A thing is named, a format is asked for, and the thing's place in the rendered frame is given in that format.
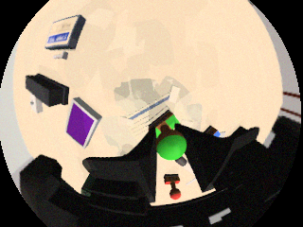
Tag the red-topped rubber stamp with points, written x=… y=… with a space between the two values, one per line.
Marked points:
x=173 y=179

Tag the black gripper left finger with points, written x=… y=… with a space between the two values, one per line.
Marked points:
x=139 y=165

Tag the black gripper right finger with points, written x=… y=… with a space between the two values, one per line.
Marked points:
x=208 y=154

